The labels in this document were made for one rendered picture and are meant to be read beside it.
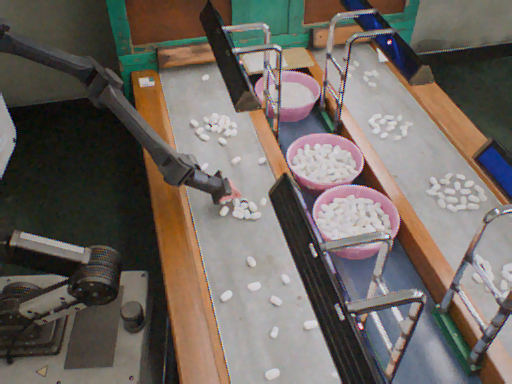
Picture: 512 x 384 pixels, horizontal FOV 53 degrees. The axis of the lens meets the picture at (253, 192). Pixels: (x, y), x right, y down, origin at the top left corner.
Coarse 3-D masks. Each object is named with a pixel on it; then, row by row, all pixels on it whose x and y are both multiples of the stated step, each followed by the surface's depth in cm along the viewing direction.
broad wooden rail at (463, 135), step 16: (400, 80) 216; (416, 96) 205; (432, 96) 204; (432, 112) 197; (448, 112) 197; (448, 128) 190; (464, 128) 190; (464, 144) 183; (480, 144) 183; (480, 176) 174; (496, 192) 167
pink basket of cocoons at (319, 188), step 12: (312, 144) 188; (336, 144) 187; (348, 144) 184; (288, 156) 179; (360, 156) 179; (360, 168) 174; (300, 180) 174; (312, 180) 169; (348, 180) 169; (312, 192) 176
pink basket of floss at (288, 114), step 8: (288, 72) 217; (296, 72) 216; (272, 80) 217; (296, 80) 218; (312, 80) 213; (256, 88) 208; (312, 88) 213; (304, 104) 200; (312, 104) 204; (272, 112) 204; (288, 112) 201; (296, 112) 202; (304, 112) 205; (280, 120) 207; (288, 120) 206; (296, 120) 207
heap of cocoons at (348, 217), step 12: (324, 204) 165; (336, 204) 165; (348, 204) 166; (360, 204) 165; (372, 204) 166; (324, 216) 161; (336, 216) 162; (348, 216) 161; (360, 216) 162; (372, 216) 161; (384, 216) 161; (324, 228) 158; (336, 228) 159; (348, 228) 158; (360, 228) 158; (372, 228) 158; (384, 228) 159
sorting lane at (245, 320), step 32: (192, 96) 209; (224, 96) 209; (192, 128) 194; (224, 160) 181; (256, 160) 181; (192, 192) 169; (256, 192) 169; (224, 224) 159; (256, 224) 159; (224, 256) 150; (256, 256) 150; (288, 256) 150; (224, 288) 142; (288, 288) 142; (224, 320) 135; (256, 320) 135; (288, 320) 135; (224, 352) 129; (256, 352) 129; (288, 352) 129; (320, 352) 129
